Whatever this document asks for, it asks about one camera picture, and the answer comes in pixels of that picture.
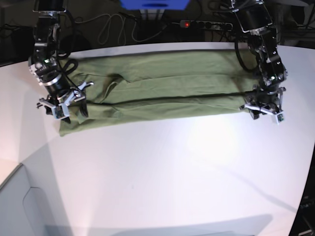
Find green T-shirt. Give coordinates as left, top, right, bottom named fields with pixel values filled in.
left=59, top=51, right=258, bottom=136

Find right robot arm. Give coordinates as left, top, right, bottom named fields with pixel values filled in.
left=28, top=0, right=93, bottom=123

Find grey looped cable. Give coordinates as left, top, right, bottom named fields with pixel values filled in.
left=73, top=11, right=170, bottom=45

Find black power strip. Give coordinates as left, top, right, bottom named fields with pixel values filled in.
left=172, top=20, right=233, bottom=32

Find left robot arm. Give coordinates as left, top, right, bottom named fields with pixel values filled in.
left=230, top=0, right=288, bottom=124

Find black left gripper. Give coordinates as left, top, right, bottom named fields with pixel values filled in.
left=245, top=85, right=283, bottom=120

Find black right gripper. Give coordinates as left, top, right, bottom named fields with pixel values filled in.
left=28, top=58, right=89, bottom=124

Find blue box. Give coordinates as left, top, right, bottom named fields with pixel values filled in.
left=120, top=0, right=189, bottom=10

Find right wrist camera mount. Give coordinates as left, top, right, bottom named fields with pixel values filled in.
left=36, top=81, right=94, bottom=120

